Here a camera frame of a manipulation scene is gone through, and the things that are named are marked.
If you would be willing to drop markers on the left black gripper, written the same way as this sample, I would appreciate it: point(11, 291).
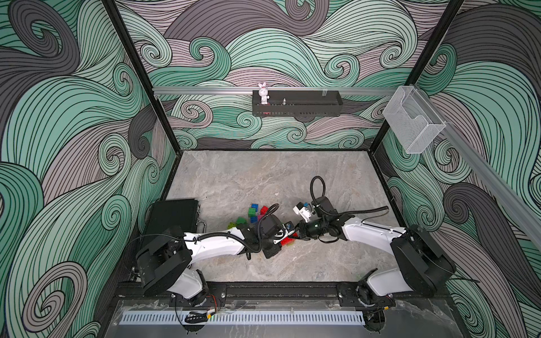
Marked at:
point(275, 248)

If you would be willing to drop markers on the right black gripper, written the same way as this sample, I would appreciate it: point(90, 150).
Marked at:
point(303, 232)

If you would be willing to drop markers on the long red lego brick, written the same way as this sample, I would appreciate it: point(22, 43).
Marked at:
point(288, 240)

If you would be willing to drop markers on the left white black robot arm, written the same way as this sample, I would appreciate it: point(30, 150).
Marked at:
point(164, 263)

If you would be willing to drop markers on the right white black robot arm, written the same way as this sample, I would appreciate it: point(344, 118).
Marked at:
point(422, 268)

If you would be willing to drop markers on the black box on table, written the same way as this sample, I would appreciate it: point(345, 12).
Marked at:
point(178, 213)

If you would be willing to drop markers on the white pink bunny figurine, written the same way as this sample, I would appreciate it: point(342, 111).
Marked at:
point(263, 93)

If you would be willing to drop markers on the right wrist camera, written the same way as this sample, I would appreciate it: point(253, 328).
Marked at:
point(304, 211)

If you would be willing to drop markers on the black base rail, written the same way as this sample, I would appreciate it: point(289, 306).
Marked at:
point(223, 294)

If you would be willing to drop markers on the white slotted cable duct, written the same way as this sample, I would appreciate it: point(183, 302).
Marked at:
point(247, 318)

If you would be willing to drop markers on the black wall shelf tray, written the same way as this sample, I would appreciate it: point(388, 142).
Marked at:
point(308, 104)

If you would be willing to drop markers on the clear plastic wall bin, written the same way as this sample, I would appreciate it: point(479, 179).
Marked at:
point(413, 118)

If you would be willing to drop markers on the aluminium rail right wall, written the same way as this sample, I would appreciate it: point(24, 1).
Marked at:
point(467, 136)

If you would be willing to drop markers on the aluminium rail wall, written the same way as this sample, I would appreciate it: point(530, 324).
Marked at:
point(467, 136)
point(199, 90)

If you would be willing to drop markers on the aluminium rail back wall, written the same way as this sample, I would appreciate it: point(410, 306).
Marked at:
point(199, 90)

